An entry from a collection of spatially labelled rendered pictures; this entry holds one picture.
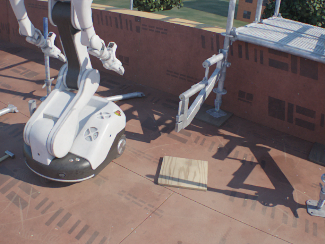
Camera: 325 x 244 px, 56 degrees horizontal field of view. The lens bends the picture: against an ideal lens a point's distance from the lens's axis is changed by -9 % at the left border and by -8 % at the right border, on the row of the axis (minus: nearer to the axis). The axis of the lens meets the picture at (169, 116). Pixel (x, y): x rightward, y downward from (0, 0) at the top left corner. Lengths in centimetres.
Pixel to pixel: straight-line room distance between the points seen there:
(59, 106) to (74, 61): 28
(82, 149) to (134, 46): 170
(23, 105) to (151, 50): 133
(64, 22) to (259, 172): 157
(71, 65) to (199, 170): 105
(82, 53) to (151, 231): 106
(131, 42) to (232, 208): 208
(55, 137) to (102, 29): 204
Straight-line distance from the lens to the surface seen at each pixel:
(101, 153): 199
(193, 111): 246
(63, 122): 187
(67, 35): 190
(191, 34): 302
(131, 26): 339
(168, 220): 185
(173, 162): 224
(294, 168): 249
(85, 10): 159
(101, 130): 197
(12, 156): 236
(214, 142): 257
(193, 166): 224
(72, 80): 202
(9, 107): 298
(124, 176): 213
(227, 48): 275
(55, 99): 204
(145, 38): 331
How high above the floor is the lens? 131
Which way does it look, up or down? 27 degrees down
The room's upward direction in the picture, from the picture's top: 5 degrees clockwise
